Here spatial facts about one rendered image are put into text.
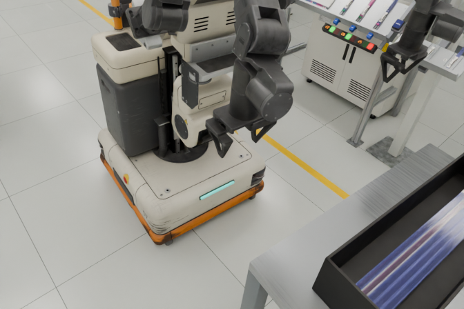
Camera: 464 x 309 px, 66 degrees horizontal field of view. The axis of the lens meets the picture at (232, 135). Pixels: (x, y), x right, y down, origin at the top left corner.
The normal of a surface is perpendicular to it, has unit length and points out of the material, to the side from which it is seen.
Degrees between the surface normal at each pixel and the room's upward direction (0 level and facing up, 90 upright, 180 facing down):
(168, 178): 0
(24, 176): 0
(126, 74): 90
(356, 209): 0
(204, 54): 90
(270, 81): 78
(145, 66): 90
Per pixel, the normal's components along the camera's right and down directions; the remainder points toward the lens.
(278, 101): 0.44, 0.63
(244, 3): -0.83, 0.05
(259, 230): 0.07, -0.76
